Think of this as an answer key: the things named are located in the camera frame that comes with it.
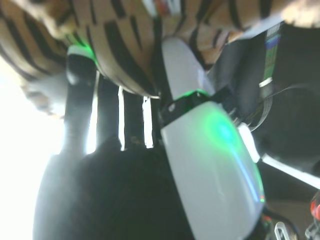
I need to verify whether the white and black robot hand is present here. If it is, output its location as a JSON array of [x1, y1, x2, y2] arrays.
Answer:
[[32, 37, 266, 240]]

